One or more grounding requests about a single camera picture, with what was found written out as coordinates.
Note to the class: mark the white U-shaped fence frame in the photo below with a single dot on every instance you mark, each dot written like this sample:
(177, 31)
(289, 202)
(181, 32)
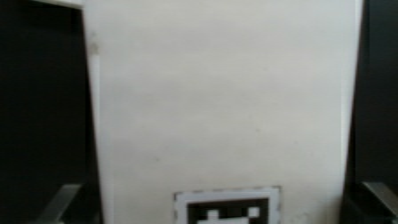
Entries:
(67, 3)

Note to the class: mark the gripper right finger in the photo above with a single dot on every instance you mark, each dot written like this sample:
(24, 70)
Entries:
(373, 204)

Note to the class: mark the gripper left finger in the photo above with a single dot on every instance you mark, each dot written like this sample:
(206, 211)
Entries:
(72, 208)

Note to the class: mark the white cabinet top block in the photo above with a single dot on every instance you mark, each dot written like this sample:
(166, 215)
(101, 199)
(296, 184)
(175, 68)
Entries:
(223, 91)

